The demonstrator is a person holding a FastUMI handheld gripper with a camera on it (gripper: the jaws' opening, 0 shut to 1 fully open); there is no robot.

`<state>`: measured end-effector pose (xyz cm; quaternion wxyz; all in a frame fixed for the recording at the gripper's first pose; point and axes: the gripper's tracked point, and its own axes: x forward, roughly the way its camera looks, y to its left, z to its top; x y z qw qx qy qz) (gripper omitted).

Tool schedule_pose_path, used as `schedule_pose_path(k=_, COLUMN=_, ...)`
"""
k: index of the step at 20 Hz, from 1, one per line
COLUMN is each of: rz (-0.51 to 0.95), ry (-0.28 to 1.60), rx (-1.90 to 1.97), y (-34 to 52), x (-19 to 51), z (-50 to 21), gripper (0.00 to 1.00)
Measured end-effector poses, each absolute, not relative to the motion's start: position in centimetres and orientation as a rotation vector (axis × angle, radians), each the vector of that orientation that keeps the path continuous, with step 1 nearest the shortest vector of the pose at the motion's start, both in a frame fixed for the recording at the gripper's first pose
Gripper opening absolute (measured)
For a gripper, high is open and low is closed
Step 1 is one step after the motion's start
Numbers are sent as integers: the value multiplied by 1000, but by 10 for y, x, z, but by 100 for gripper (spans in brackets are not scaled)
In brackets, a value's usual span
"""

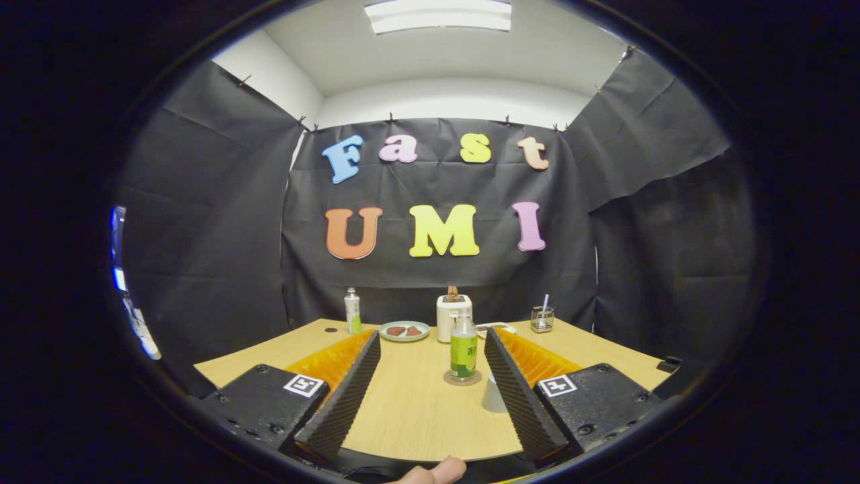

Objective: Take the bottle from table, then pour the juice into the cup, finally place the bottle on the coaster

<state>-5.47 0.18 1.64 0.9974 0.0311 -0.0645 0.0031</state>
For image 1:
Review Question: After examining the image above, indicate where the white toaster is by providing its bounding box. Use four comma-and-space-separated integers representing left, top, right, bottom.
436, 294, 473, 344

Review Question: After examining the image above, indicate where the ceiling light panel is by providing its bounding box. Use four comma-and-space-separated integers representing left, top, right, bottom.
364, 0, 513, 34

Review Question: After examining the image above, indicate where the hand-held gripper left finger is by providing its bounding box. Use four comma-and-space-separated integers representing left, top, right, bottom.
202, 329, 382, 465

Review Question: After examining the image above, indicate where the clear juice bottle green label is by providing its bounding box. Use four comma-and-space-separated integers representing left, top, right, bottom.
449, 311, 478, 381

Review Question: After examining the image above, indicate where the slim white green bottle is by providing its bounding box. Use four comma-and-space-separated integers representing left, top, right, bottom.
344, 288, 362, 335

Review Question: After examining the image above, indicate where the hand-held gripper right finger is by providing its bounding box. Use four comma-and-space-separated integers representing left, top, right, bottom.
484, 327, 666, 465

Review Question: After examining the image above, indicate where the pale green plate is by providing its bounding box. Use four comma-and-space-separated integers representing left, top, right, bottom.
379, 321, 431, 342

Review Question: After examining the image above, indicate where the wooden table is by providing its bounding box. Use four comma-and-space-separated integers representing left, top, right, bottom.
193, 318, 673, 463

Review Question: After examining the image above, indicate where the white cup with handle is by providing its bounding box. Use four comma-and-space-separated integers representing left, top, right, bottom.
482, 373, 509, 413

